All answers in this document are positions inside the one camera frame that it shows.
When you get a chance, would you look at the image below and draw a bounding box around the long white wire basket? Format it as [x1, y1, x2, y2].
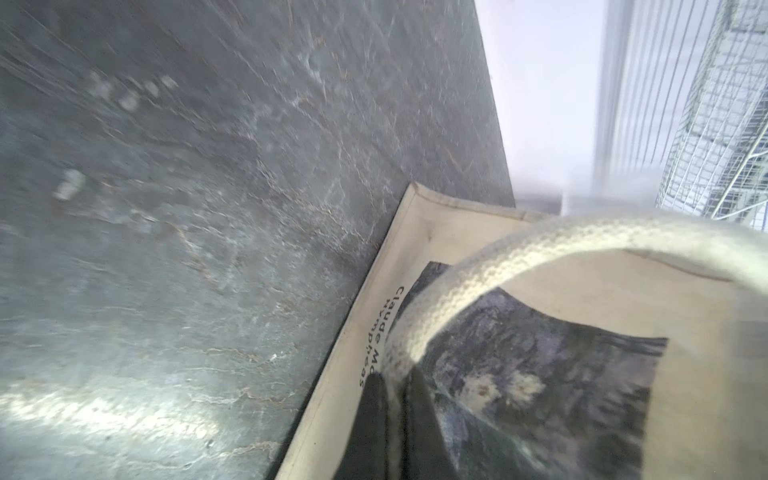
[593, 0, 767, 231]

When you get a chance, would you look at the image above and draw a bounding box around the cream canvas grocery bag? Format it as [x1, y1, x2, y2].
[277, 183, 767, 479]

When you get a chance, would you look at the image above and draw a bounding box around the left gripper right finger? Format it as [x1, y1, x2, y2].
[403, 367, 458, 480]

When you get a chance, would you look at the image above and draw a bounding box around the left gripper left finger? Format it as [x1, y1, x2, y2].
[334, 373, 387, 480]

